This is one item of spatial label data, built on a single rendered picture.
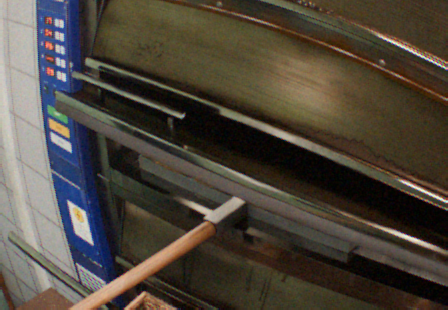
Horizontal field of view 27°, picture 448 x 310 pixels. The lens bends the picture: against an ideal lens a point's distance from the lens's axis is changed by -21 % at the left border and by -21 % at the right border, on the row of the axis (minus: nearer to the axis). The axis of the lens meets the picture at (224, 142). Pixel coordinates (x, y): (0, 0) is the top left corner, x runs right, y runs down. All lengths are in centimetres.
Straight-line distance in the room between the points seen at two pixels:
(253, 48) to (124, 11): 34
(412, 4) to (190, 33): 59
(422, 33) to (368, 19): 12
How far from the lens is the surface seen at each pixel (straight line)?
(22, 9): 245
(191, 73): 200
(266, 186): 179
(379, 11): 163
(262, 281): 220
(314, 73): 183
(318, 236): 207
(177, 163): 191
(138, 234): 241
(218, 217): 211
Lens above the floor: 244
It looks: 32 degrees down
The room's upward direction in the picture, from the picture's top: 5 degrees counter-clockwise
